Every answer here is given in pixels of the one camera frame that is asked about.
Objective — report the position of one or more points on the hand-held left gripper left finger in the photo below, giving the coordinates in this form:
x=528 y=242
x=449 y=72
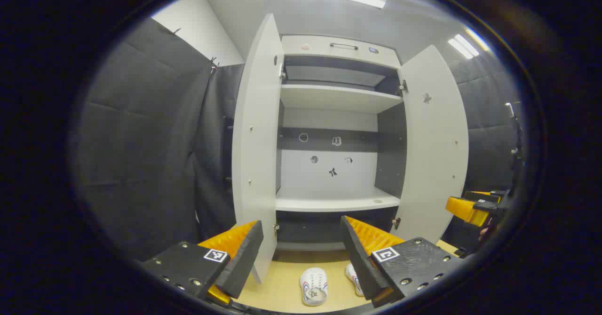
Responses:
x=237 y=263

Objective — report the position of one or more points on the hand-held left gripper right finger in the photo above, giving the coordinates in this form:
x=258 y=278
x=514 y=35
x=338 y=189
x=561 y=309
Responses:
x=364 y=263

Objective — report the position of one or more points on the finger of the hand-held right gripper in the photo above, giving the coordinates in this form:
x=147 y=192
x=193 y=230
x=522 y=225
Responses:
x=465 y=210
x=484 y=194

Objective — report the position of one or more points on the white canvas shoe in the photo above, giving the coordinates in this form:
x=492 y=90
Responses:
x=313 y=284
x=352 y=275

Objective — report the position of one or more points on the white shoe cabinet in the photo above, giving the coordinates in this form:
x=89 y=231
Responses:
x=329 y=98

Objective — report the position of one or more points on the black backdrop cloth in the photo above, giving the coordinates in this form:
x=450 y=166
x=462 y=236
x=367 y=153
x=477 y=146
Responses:
x=489 y=141
x=141 y=141

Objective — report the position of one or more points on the small ceiling light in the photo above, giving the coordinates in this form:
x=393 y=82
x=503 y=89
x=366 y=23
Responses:
x=463 y=46

